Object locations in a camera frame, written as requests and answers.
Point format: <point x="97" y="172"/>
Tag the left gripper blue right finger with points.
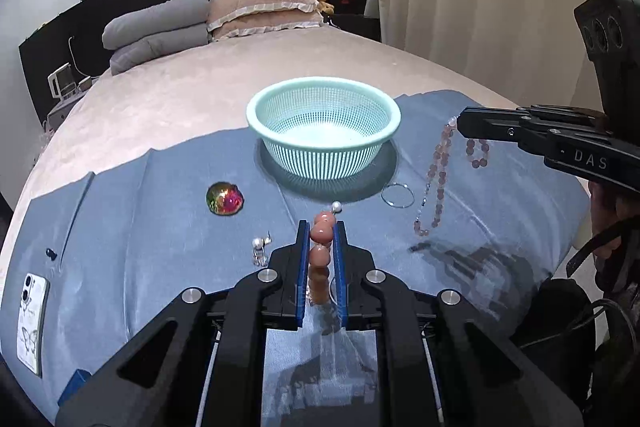
<point x="370" y="299"/>

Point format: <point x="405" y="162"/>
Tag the blue grey cloth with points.
<point x="131" y="238"/>

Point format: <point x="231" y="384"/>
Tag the iridescent glass dome paperweight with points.
<point x="224" y="199"/>

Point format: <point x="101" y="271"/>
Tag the beige bed blanket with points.
<point x="203" y="90"/>

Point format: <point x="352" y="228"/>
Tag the person's right hand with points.
<point x="606" y="208"/>

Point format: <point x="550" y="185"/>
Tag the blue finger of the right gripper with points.
<point x="506" y="124"/>

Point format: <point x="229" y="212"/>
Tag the small dark blue cap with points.
<point x="51" y="254"/>

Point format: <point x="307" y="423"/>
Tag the grey pillow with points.
<point x="166" y="16"/>
<point x="158" y="45"/>

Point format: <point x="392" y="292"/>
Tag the small blue box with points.
<point x="76" y="382"/>

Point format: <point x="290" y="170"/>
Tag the small silver stud earring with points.
<point x="260" y="260"/>

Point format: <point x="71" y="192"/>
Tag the brown teddy bear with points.
<point x="325" y="8"/>

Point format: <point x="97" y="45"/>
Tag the mint green plastic basket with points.
<point x="323" y="128"/>

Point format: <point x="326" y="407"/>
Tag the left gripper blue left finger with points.
<point x="270" y="298"/>

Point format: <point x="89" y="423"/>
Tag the lower grey pillow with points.
<point x="158" y="45"/>

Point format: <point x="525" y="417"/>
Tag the lower beige ruffled pillow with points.
<point x="260" y="23"/>

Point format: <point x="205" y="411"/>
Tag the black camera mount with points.
<point x="610" y="30"/>

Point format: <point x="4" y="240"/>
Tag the silver hoop earring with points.
<point x="398" y="195"/>

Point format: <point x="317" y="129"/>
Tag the pearl earring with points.
<point x="336" y="207"/>
<point x="260" y="243"/>

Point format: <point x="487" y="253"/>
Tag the upper grey pillow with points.
<point x="166" y="16"/>

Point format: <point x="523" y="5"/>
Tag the white bedside device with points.
<point x="65" y="81"/>

